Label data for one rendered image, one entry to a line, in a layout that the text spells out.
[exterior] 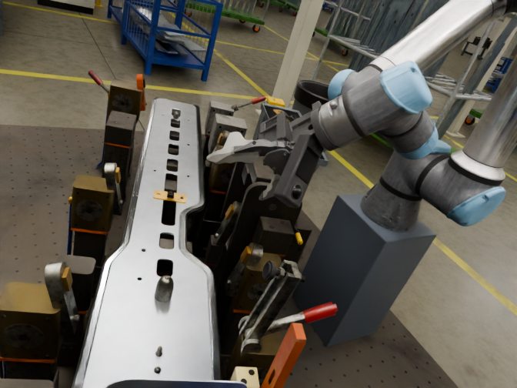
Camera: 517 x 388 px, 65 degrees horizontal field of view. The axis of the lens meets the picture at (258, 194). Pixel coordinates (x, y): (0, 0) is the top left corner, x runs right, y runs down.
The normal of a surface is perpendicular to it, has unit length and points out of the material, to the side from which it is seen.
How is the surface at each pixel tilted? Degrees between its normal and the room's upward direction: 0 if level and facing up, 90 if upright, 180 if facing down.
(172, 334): 0
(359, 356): 0
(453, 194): 87
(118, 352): 0
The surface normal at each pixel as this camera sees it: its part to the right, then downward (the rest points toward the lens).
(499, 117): -0.70, 0.22
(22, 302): 0.28, -0.82
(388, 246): 0.45, 0.57
